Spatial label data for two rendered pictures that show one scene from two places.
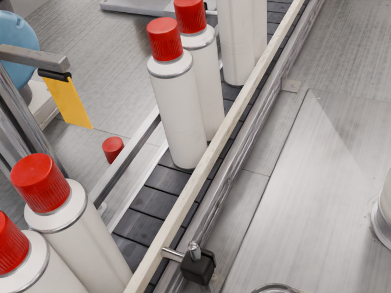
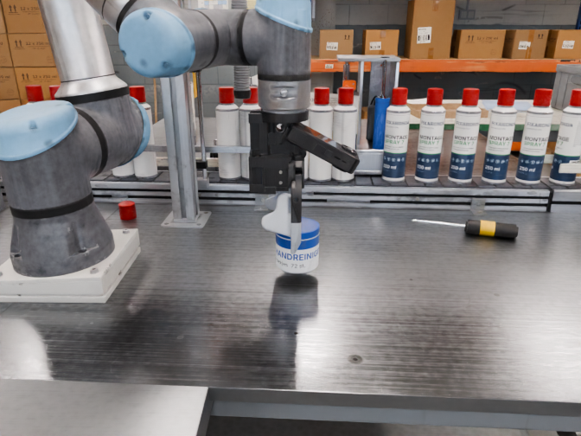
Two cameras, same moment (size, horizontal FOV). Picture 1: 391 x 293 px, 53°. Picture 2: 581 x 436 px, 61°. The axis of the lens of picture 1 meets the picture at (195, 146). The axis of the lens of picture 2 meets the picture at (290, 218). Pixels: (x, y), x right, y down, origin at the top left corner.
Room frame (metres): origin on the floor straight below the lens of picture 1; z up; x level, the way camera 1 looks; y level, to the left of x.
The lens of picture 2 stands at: (0.64, 1.14, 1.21)
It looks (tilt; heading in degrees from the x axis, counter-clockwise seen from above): 22 degrees down; 240
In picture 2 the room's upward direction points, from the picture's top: straight up
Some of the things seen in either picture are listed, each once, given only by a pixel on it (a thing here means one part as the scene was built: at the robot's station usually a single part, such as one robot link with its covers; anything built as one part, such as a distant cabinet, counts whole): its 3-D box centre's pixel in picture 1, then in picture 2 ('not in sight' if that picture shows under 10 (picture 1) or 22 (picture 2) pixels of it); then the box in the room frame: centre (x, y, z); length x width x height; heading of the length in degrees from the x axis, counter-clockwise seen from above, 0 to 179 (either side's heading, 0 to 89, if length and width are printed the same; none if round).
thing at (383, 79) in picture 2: not in sight; (364, 115); (-0.11, 0.21, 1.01); 0.14 x 0.13 x 0.26; 146
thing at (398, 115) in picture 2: not in sight; (396, 135); (-0.11, 0.33, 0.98); 0.05 x 0.05 x 0.20
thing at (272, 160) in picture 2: not in sight; (279, 150); (0.29, 0.51, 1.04); 0.09 x 0.08 x 0.12; 149
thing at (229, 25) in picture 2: not in sight; (212, 38); (0.36, 0.45, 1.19); 0.11 x 0.11 x 0.08; 40
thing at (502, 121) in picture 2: not in sight; (500, 137); (-0.30, 0.45, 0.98); 0.05 x 0.05 x 0.20
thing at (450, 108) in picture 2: not in sight; (443, 110); (-1.24, -0.58, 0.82); 0.34 x 0.24 x 0.03; 155
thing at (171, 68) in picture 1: (178, 100); (142, 132); (0.37, 0.01, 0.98); 0.05 x 0.05 x 0.20
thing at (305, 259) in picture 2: not in sight; (296, 244); (0.27, 0.53, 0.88); 0.07 x 0.07 x 0.07
